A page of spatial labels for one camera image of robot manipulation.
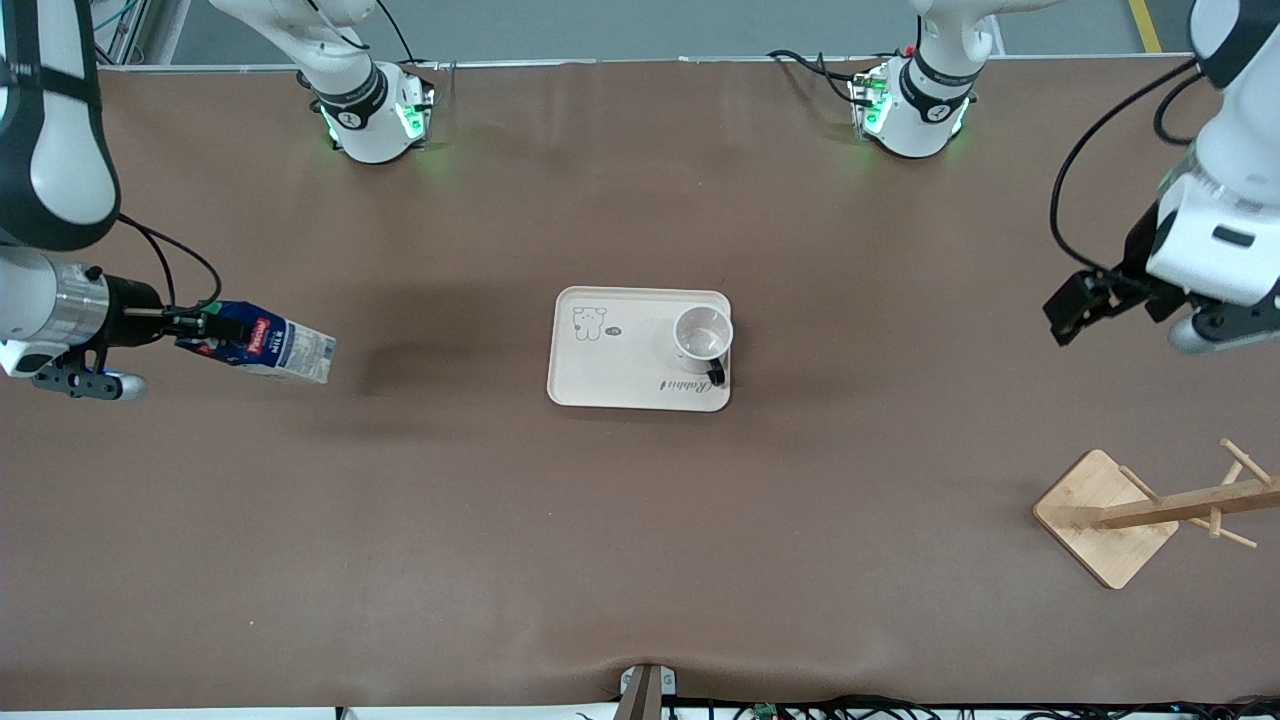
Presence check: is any blue milk carton green cap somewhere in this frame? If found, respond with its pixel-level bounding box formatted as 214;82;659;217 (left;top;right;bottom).
175;300;337;385

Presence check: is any white smiley cup black handle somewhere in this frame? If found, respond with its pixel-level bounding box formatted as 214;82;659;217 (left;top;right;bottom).
672;305;735;388

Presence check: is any wooden cup rack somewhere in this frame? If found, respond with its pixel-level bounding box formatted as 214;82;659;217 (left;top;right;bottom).
1032;438;1280;591

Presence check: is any cream tray with bear print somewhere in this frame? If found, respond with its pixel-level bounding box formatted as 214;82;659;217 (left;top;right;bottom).
546;286;732;412

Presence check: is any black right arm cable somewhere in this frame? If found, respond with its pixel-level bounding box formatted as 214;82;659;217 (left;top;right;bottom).
118;213;223;311

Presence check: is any long black left arm cable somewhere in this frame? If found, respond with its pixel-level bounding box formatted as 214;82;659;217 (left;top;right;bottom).
1049;58;1201;276

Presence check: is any short black left arm cable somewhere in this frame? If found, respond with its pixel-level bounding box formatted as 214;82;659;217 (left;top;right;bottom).
1153;70;1203;147

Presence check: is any aluminium frame profile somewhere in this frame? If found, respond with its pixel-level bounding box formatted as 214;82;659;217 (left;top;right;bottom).
90;0;151;71

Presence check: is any thin black cable behind arm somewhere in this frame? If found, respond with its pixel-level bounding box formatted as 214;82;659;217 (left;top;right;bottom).
375;0;421;66

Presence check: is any black cable at arm base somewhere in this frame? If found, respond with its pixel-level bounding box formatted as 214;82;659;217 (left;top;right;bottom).
768;48;871;106

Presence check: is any metal camera mount clamp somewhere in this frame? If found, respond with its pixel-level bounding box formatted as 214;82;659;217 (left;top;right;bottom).
620;662;679;720

